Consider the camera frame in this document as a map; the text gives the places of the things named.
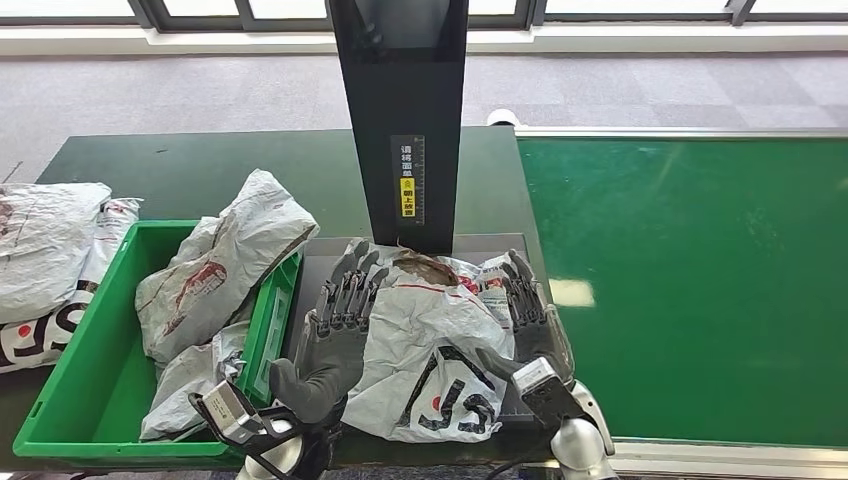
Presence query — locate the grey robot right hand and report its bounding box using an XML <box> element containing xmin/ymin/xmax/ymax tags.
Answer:
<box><xmin>473</xmin><ymin>248</ymin><xmax>576</xmax><ymax>389</ymax></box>

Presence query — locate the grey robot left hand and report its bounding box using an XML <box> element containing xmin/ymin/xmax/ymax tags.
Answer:
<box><xmin>268</xmin><ymin>238</ymin><xmax>392</xmax><ymax>425</ymax></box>

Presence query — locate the white parcel with red dots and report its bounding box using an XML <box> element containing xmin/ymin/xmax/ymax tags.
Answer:
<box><xmin>341</xmin><ymin>238</ymin><xmax>531</xmax><ymax>445</ymax></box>

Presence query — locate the grey parcel with faint red print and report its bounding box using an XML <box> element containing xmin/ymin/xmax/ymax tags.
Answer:
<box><xmin>139</xmin><ymin>217</ymin><xmax>256</xmax><ymax>443</ymax></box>

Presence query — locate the grey parcel with bold red print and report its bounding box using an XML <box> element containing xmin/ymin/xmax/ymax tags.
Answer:
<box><xmin>134</xmin><ymin>168</ymin><xmax>321</xmax><ymax>366</ymax></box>

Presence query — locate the green conveyor belt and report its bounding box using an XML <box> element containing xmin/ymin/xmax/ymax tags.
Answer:
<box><xmin>517</xmin><ymin>137</ymin><xmax>848</xmax><ymax>450</ymax></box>

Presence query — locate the black inbound scanner machine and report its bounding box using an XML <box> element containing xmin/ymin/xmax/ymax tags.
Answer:
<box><xmin>281</xmin><ymin>0</ymin><xmax>558</xmax><ymax>425</ymax></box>

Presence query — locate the white parcel with black letters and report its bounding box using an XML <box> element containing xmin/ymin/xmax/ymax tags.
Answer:
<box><xmin>0</xmin><ymin>197</ymin><xmax>142</xmax><ymax>376</ymax></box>

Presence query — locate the large grey crumpled parcel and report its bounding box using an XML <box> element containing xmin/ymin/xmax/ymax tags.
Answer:
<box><xmin>0</xmin><ymin>182</ymin><xmax>113</xmax><ymax>326</ymax></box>

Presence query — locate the yellow black ruler label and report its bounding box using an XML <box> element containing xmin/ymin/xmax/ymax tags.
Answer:
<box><xmin>390</xmin><ymin>134</ymin><xmax>427</xmax><ymax>227</ymax></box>

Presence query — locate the green plastic crate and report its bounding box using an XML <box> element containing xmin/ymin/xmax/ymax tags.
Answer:
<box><xmin>13</xmin><ymin>220</ymin><xmax>304</xmax><ymax>463</ymax></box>

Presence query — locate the white window sill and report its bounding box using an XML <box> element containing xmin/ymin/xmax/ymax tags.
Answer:
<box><xmin>0</xmin><ymin>23</ymin><xmax>848</xmax><ymax>60</ymax></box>

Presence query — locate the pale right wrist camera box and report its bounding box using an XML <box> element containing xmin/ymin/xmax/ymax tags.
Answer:
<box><xmin>511</xmin><ymin>357</ymin><xmax>588</xmax><ymax>432</ymax></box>

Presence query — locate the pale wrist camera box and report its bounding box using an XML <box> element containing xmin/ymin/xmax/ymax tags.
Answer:
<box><xmin>511</xmin><ymin>357</ymin><xmax>588</xmax><ymax>432</ymax></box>
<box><xmin>192</xmin><ymin>379</ymin><xmax>266</xmax><ymax>445</ymax></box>

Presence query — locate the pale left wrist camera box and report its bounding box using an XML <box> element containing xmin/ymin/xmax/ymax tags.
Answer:
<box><xmin>192</xmin><ymin>379</ymin><xmax>266</xmax><ymax>445</ymax></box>

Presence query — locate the silver conveyor side rail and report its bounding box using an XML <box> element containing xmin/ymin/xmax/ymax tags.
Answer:
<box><xmin>609</xmin><ymin>440</ymin><xmax>848</xmax><ymax>480</ymax></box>
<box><xmin>515</xmin><ymin>126</ymin><xmax>848</xmax><ymax>141</ymax></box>

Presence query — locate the dark window frame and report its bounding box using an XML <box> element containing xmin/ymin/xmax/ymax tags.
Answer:
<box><xmin>0</xmin><ymin>0</ymin><xmax>848</xmax><ymax>33</ymax></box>

